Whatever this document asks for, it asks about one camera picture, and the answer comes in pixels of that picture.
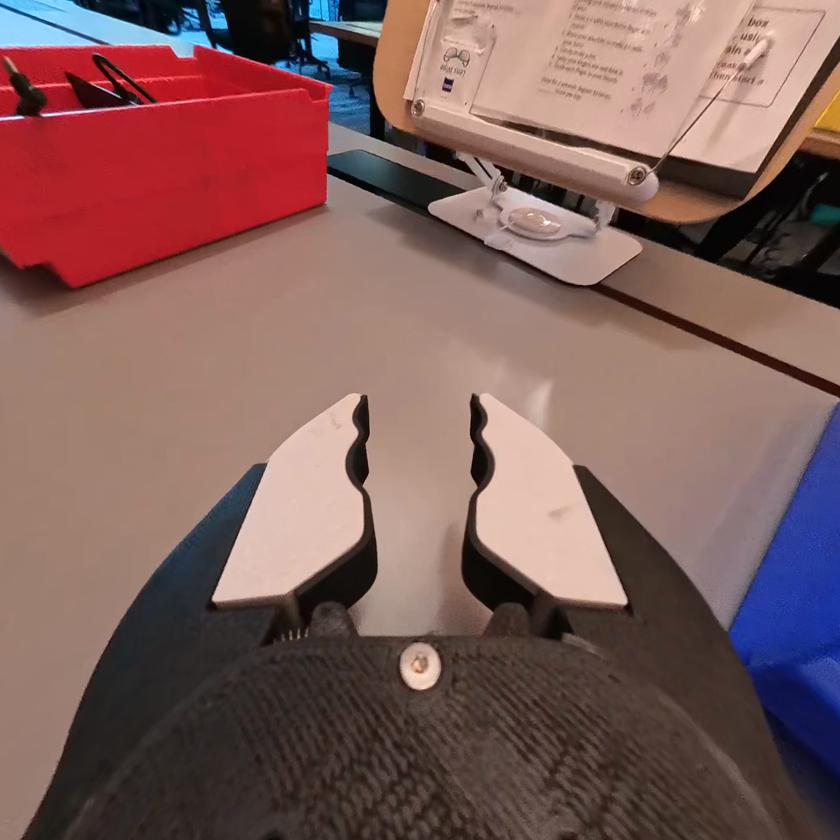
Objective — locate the laminated instruction sheet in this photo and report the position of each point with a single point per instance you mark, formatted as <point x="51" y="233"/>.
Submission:
<point x="590" y="52"/>

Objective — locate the wooden table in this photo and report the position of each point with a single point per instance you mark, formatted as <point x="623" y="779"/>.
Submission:
<point x="823" y="143"/>

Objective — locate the yellow bin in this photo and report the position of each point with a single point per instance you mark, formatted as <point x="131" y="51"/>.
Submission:
<point x="830" y="111"/>

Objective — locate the brown-edged grey desk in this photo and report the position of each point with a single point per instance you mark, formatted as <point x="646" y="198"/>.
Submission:
<point x="722" y="295"/>

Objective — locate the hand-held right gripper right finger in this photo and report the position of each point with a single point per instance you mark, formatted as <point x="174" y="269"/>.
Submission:
<point x="544" y="525"/>

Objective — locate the red divided bin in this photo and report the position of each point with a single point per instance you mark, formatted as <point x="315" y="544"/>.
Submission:
<point x="164" y="184"/>

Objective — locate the blue plastic bin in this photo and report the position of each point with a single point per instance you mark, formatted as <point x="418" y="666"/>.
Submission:
<point x="800" y="590"/>

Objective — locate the black bin divider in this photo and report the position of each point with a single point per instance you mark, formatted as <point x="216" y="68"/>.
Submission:
<point x="92" y="95"/>

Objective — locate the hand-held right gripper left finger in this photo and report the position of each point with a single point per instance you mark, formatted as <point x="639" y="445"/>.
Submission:
<point x="295" y="525"/>

